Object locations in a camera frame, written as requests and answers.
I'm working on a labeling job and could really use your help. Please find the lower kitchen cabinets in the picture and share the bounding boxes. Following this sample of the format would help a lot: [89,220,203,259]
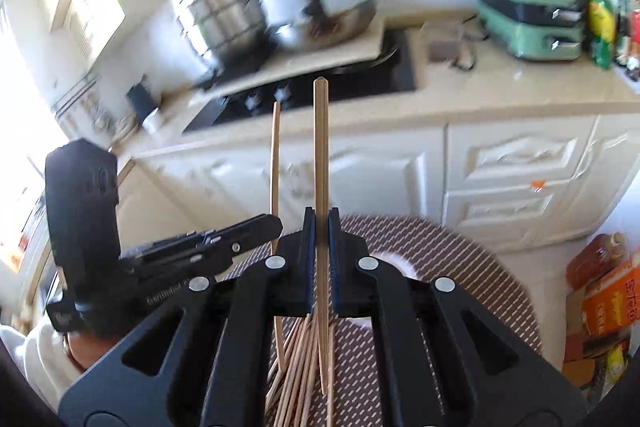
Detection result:
[118,114,639,251]

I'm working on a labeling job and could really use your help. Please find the person's left hand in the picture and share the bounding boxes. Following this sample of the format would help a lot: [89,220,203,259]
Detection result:
[65,331,119,371]

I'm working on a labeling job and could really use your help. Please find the pink cylindrical cup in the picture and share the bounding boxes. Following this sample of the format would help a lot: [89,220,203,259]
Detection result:
[372,253,419,327]

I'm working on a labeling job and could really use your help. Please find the brown polka dot tablecloth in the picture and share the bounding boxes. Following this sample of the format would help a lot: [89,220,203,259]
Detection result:
[221,216,540,426]

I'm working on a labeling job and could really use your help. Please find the white cup on counter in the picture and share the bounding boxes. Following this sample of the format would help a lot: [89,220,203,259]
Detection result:
[142,108,165,134]

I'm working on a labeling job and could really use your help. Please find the black knife block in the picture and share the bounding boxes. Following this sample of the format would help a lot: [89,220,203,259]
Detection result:
[126,75,158,121]

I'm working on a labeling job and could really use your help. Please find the black glass cooktop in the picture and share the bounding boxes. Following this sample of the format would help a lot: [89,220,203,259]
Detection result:
[184,30,416,133]

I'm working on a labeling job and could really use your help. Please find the beige stone board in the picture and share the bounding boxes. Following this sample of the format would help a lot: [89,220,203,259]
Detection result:
[186,15,385,107]

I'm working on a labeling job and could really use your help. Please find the steel wok with lid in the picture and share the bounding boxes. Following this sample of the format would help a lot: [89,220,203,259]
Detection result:
[268,0,378,53]

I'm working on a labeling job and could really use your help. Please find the cooking oil bottle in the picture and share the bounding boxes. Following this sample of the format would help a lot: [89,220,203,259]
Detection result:
[566,232,628,291]

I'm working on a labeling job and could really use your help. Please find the clear plastic container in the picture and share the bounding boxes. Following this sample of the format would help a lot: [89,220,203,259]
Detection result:
[421,20,472,64]

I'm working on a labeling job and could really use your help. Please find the stainless steel steamer pot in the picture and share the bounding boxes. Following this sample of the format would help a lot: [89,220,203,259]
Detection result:
[174,0,273,70]

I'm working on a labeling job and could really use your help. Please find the orange cardboard box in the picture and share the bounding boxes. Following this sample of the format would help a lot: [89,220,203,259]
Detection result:
[582,259,639,339]

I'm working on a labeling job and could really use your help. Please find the green electric grill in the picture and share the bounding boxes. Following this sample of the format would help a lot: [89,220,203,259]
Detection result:
[477,0,585,62]

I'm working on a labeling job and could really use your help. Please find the red label sauce bottle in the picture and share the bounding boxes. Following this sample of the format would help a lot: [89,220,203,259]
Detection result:
[627,0,640,77]

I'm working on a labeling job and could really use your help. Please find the green yellow bottle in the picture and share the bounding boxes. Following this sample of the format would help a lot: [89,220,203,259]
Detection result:
[588,0,616,69]

